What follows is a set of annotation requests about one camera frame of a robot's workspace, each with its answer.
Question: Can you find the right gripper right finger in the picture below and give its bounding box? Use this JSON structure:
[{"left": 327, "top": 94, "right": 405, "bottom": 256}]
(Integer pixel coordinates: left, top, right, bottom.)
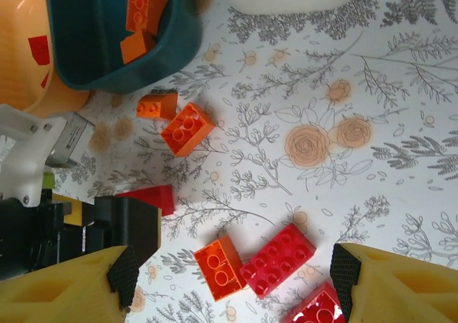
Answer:
[{"left": 331, "top": 242, "right": 458, "bottom": 323}]

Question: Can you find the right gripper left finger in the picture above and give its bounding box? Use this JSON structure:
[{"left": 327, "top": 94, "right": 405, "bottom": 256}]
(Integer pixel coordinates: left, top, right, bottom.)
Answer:
[{"left": 0, "top": 244, "right": 140, "bottom": 323}]

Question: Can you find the orange lego brick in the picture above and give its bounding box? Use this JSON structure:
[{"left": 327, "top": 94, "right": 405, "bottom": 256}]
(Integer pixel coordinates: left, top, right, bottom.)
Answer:
[
  {"left": 125, "top": 0, "right": 172, "bottom": 34},
  {"left": 194, "top": 236, "right": 248, "bottom": 302},
  {"left": 160, "top": 102, "right": 217, "bottom": 158},
  {"left": 120, "top": 29, "right": 157, "bottom": 65},
  {"left": 136, "top": 90, "right": 179, "bottom": 120}
]

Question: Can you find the teal plastic bin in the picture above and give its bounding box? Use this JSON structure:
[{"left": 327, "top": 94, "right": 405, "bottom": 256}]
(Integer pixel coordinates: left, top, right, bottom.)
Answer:
[{"left": 44, "top": 0, "right": 203, "bottom": 95}]

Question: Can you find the orange plastic bin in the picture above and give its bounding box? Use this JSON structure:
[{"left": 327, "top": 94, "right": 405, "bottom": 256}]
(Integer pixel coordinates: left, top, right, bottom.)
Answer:
[{"left": 0, "top": 0, "right": 91, "bottom": 113}]

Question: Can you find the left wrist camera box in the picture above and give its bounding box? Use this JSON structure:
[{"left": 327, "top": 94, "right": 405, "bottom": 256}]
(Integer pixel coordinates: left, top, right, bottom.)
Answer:
[{"left": 0, "top": 103, "right": 97, "bottom": 209}]

